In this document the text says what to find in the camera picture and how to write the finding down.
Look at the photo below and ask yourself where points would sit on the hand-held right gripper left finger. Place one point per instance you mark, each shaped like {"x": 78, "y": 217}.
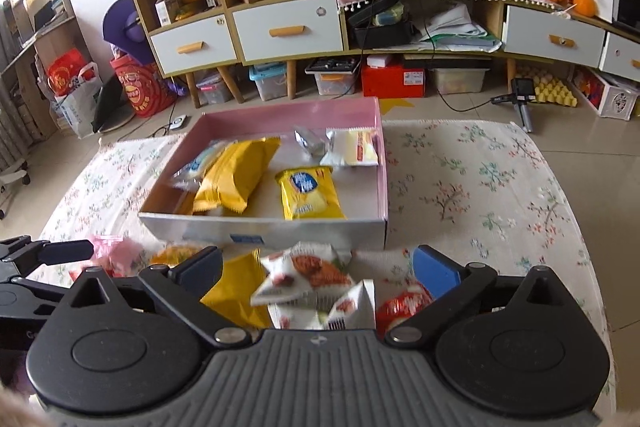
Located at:
{"x": 200, "y": 274}

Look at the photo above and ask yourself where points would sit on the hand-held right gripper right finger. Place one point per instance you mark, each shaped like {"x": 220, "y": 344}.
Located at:
{"x": 435, "y": 274}

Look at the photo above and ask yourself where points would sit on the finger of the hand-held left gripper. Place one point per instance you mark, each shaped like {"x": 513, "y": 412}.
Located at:
{"x": 65, "y": 252}

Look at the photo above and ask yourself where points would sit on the orange snack packet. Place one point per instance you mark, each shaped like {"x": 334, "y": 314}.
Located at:
{"x": 175, "y": 253}

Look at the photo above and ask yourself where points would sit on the yellow ribbed snack packet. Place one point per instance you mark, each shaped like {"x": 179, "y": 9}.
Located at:
{"x": 235, "y": 292}
{"x": 235, "y": 177}

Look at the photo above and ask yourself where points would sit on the pink white cardboard box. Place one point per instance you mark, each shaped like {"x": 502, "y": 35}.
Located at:
{"x": 200, "y": 229}

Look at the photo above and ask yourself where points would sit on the red small snack packet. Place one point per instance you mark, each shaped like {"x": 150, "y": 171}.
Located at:
{"x": 400, "y": 307}

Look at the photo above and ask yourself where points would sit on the pink snack packet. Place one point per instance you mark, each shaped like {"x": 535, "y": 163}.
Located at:
{"x": 120, "y": 252}

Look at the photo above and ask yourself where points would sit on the white pecan snack packet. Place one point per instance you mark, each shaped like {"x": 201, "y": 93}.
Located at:
{"x": 305, "y": 274}
{"x": 292, "y": 317}
{"x": 355, "y": 307}

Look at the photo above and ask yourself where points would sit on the clear blue white snack packet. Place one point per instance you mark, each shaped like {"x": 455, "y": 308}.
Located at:
{"x": 200, "y": 164}

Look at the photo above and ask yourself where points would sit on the yellow blue biscuit packet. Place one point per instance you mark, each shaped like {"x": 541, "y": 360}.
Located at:
{"x": 310, "y": 194}

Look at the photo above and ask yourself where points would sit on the white green snack packet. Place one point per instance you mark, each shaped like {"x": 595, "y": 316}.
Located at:
{"x": 352, "y": 147}

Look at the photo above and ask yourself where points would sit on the silver small snack packet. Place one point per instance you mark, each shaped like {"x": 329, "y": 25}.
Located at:
{"x": 312, "y": 142}

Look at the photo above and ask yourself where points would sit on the floral tablecloth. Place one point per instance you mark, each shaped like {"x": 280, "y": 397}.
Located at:
{"x": 475, "y": 197}

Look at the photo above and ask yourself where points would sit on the white office chair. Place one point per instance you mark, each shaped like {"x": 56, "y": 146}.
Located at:
{"x": 12, "y": 179}

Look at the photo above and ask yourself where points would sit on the white paper bag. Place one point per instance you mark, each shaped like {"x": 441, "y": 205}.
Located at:
{"x": 80, "y": 112}

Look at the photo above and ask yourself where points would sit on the white round floor device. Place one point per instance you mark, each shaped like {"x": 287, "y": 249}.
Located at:
{"x": 177, "y": 122}

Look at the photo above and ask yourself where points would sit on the black leaning board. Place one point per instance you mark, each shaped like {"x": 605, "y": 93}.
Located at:
{"x": 112, "y": 104}

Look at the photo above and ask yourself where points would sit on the yellow star floor sticker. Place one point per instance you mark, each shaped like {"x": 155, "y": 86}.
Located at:
{"x": 395, "y": 106}

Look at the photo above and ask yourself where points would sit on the grey curtain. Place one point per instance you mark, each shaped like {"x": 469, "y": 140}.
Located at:
{"x": 10, "y": 82}

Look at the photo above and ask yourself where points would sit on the red plastic bag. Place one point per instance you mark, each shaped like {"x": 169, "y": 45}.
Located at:
{"x": 65, "y": 72}

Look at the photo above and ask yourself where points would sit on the red round-print gift bag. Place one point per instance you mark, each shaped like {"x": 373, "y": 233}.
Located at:
{"x": 142, "y": 89}

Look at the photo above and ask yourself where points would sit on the clear plastic bin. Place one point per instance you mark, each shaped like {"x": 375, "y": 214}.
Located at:
{"x": 215, "y": 89}
{"x": 457, "y": 82}

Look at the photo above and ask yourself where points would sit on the red cardboard box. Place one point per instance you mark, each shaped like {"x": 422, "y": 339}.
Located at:
{"x": 390, "y": 79}

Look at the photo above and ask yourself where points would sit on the black handheld device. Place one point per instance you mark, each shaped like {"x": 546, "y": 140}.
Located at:
{"x": 522, "y": 94}

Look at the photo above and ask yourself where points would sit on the blue lidded plastic bin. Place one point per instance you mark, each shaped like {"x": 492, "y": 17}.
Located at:
{"x": 267, "y": 82}

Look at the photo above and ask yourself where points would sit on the wooden bookshelf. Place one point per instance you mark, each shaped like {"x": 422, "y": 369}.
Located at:
{"x": 50, "y": 37}

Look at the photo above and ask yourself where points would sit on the yellow egg tray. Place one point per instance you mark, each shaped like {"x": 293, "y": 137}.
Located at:
{"x": 550, "y": 89}

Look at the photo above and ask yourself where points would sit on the clear bin with black tray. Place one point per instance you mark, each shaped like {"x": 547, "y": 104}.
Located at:
{"x": 332, "y": 74}

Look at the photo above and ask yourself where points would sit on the purple plush toy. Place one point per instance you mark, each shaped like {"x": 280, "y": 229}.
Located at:
{"x": 125, "y": 27}

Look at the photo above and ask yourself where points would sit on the white cabinet drawer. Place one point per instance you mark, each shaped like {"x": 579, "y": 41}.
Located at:
{"x": 190, "y": 34}

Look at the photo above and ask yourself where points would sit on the stack of papers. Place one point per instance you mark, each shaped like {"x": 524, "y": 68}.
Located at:
{"x": 455, "y": 29}

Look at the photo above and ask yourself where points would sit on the white patterned box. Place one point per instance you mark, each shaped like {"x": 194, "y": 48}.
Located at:
{"x": 610, "y": 99}

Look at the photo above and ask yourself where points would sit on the black storage box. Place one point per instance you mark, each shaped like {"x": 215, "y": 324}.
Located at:
{"x": 385, "y": 32}

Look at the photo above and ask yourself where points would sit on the large white stand drawer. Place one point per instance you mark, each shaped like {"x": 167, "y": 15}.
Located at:
{"x": 550, "y": 27}

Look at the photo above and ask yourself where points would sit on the small white stand drawer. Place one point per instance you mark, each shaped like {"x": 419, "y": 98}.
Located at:
{"x": 622, "y": 57}

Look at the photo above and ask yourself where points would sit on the orange fruit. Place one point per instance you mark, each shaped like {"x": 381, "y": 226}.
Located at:
{"x": 585, "y": 5}

